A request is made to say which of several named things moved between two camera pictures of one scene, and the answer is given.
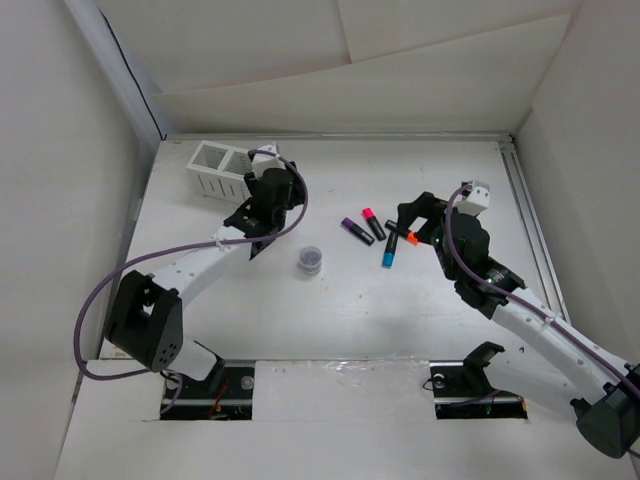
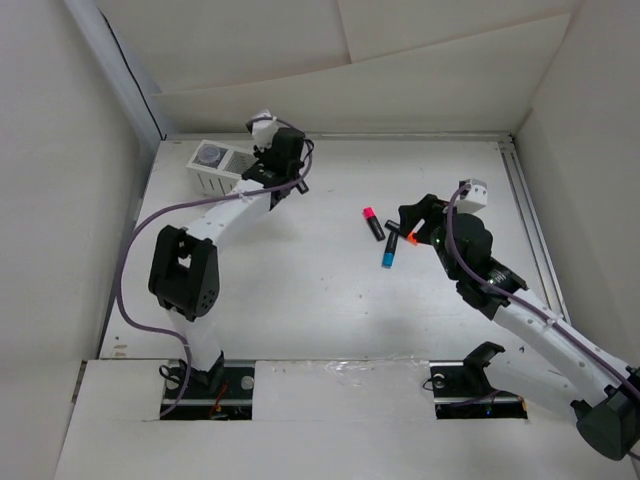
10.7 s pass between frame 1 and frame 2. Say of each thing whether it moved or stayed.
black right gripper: stayed
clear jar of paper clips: moved
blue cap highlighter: stayed
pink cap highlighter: stayed
